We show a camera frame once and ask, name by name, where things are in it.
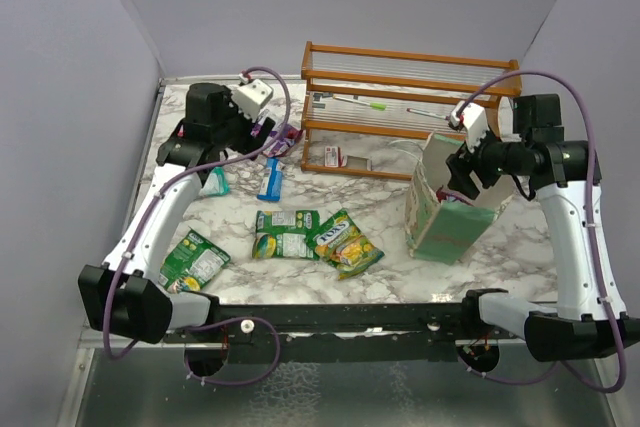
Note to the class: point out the purple snack bag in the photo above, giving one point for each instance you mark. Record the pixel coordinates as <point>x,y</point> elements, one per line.
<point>290,137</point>

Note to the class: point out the purple capped marker pen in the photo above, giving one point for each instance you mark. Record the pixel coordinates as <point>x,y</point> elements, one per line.
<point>428,114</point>

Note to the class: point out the green Fox's candy bag back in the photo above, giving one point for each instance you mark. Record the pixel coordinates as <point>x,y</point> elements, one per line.
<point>282,234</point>

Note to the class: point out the Fox's spring tea candy bag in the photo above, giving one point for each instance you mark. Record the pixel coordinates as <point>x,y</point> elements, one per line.
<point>342,244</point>

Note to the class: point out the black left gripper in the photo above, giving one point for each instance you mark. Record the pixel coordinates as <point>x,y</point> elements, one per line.
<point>249,144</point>

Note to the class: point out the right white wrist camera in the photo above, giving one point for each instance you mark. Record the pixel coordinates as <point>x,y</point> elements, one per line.
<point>470,118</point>

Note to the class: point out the blue snack wrapper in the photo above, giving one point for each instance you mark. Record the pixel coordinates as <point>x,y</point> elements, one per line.
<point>270,188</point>

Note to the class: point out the wooden shelf rack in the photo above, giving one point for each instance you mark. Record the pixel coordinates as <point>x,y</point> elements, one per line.
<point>400,80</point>

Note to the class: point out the teal snack bag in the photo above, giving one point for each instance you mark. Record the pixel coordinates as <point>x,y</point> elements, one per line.
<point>216,184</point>

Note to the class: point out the green beige paper bag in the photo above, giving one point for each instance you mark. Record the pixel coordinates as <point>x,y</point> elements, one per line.
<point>441,224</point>

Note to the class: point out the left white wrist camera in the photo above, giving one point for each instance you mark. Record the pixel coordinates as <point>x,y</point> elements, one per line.
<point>252,97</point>

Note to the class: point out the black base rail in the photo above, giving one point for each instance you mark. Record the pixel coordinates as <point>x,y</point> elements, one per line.
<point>334,333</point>

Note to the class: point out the green capped marker pen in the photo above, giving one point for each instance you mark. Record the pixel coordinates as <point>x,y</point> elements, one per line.
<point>373,105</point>

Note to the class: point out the red white staples box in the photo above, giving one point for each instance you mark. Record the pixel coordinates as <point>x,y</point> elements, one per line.
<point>334,157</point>

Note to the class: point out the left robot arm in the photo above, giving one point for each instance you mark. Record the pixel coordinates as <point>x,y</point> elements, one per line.
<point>124,297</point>

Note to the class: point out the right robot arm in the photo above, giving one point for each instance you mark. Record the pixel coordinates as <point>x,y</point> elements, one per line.
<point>589,306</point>

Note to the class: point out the green candy bag near left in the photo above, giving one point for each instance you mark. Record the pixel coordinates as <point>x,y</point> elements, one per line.
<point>192,264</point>

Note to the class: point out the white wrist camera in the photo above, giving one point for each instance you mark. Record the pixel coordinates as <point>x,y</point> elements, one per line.
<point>470,118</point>
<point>252,97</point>

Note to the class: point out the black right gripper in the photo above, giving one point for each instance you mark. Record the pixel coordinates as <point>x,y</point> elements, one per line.
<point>463,162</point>

